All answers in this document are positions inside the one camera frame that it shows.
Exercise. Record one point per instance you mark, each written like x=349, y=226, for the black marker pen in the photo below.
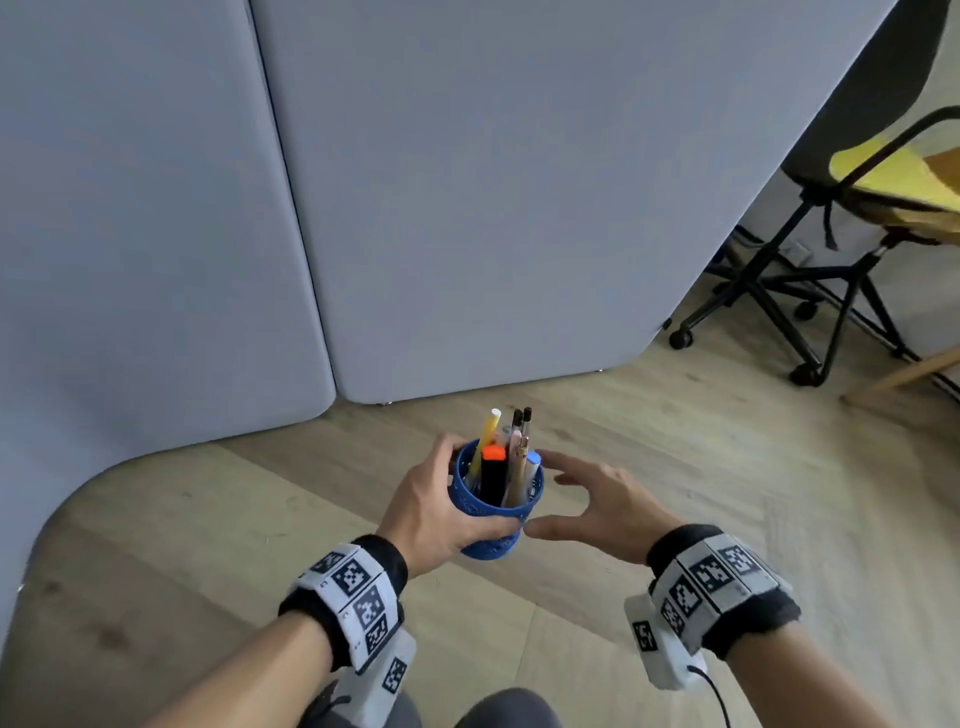
x=517, y=420

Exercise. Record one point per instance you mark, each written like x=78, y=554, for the black wristband with marker tags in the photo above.
x=720, y=585
x=352, y=600

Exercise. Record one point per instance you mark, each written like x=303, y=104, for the person's left hand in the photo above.
x=427, y=510

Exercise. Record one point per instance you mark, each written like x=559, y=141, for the orange black highlighter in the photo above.
x=493, y=465

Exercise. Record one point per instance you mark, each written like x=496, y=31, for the yellow white marker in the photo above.
x=487, y=435

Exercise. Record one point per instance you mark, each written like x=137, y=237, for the thick white marker pen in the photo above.
x=532, y=465

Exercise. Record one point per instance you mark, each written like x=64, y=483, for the mustard yellow chair seat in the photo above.
x=930, y=217

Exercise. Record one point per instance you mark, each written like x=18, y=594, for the slim gold brown pen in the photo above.
x=516, y=472

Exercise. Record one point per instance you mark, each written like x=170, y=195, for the person's right hand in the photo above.
x=622, y=517

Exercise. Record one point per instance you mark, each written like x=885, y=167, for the person's right forearm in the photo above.
x=802, y=690

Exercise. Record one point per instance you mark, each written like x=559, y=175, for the grey blue trousers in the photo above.
x=495, y=712

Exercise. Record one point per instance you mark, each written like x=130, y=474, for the blue mesh pen holder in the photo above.
x=495, y=551

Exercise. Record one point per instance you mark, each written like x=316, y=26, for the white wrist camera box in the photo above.
x=660, y=645
x=382, y=682

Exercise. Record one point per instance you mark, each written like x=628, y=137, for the grey felt partition panel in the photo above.
x=30, y=337
x=525, y=187
x=210, y=225

